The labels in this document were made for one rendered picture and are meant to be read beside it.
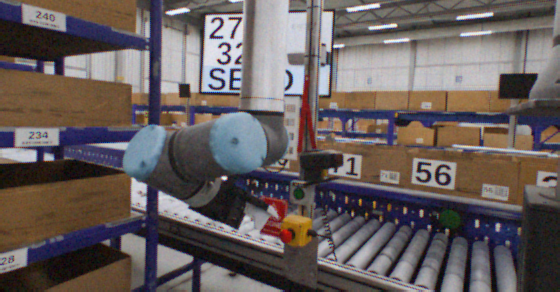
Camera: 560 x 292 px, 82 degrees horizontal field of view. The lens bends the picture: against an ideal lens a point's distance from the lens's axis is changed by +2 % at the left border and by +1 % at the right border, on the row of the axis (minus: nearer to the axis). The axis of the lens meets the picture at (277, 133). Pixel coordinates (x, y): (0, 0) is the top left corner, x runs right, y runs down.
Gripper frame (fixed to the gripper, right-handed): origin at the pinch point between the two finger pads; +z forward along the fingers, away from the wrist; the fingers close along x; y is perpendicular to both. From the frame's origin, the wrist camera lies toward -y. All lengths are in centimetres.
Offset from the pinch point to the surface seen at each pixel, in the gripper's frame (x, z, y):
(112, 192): -20.1, -23.7, 9.7
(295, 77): -13, 11, -47
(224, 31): -40, -4, -55
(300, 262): 0.8, 31.5, 7.7
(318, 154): 5.8, 9.3, -20.1
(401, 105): -99, 439, -307
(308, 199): 2.4, 19.5, -9.3
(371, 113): -148, 442, -287
